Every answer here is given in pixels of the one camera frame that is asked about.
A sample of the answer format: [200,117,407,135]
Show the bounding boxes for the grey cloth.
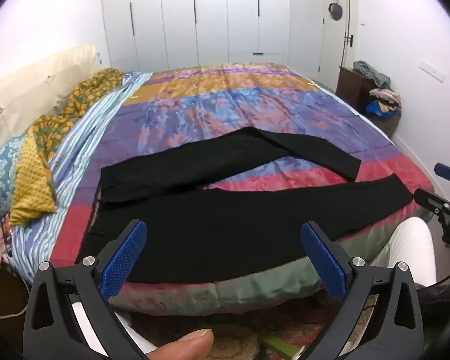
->
[353,60,391,89]

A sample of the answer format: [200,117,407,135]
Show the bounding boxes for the dark wooden cabinet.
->
[337,66,379,115]

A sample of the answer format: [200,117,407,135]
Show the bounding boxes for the orange green floral quilt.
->
[32,68,125,158]

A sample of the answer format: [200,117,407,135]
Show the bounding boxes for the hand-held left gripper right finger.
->
[301,221,424,360]

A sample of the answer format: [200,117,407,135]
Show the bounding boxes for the person's left hand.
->
[144,329,214,360]

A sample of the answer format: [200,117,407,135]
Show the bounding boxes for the teal floral pillow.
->
[0,137,31,222]

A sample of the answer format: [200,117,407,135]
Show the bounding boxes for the person's right leg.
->
[369,217,437,297]

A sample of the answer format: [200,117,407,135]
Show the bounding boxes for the blue bag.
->
[366,101,400,117]

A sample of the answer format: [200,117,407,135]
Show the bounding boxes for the cream padded headboard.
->
[0,45,98,139]

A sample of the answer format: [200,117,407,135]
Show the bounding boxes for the white door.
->
[317,0,360,79]

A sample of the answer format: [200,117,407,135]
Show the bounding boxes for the green strip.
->
[260,335,304,360]

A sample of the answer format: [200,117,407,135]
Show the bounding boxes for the white wardrobe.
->
[100,0,290,72]

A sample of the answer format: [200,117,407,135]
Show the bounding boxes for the blue striped bed sheet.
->
[7,70,152,282]

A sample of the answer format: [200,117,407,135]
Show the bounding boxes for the pile of pastel clothes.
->
[368,88,402,115]

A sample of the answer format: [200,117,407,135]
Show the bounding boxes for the colourful patchwork bedspread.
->
[50,62,436,316]

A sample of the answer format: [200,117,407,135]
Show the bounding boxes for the patterned floor rug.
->
[131,296,379,360]

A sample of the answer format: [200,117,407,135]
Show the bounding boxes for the black pants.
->
[75,127,414,284]

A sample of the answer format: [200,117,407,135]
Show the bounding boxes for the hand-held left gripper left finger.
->
[22,219,151,360]

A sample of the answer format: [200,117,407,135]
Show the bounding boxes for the white cable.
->
[0,300,29,319]

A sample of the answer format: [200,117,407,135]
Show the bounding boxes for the yellow dotted pillow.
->
[9,127,58,226]

